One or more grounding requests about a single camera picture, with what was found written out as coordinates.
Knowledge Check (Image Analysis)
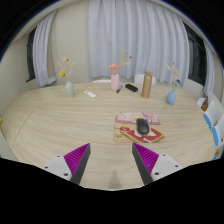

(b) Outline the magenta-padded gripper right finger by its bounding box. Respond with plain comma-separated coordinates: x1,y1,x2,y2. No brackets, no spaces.
131,142,183,186

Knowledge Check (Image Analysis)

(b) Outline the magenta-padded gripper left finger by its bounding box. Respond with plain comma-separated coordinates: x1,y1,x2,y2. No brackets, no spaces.
42,142,92,186

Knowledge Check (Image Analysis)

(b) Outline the black computer mouse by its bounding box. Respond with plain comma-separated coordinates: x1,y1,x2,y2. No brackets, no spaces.
135,117,150,136

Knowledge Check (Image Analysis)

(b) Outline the blue ceramic vase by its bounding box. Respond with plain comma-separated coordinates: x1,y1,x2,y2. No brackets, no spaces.
165,88,177,106

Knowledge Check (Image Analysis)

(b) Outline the pale green ceramic vase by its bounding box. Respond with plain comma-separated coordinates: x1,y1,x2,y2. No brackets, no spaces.
65,81,76,98

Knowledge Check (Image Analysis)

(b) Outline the white remote control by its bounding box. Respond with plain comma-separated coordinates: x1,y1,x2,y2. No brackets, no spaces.
83,89,97,99

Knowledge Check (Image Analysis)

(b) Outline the brown thermos bottle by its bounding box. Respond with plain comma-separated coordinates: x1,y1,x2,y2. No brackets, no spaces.
141,70,154,99

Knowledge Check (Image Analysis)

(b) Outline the black oblong case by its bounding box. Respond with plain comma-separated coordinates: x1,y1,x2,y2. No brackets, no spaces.
125,83,139,93

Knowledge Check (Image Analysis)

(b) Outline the yellow dried flower bunch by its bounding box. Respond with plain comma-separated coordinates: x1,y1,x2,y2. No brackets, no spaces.
56,55,76,83

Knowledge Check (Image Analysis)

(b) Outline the pink ceramic vase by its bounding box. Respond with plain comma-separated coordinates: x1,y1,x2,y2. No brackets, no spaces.
110,73,121,92

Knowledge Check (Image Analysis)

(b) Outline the narrow white curtain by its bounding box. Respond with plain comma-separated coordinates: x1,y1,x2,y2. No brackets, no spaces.
32,9,58,88
203,41,216,98

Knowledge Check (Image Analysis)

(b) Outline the orange dried flower bunch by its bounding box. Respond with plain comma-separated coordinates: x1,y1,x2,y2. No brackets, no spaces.
108,50,133,75

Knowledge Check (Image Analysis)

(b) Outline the dark window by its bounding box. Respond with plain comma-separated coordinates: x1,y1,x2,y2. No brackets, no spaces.
25,27,38,83
183,23,207,86

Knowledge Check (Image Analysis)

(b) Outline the wide white curtain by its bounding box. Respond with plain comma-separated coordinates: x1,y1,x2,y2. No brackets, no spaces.
87,0,190,86

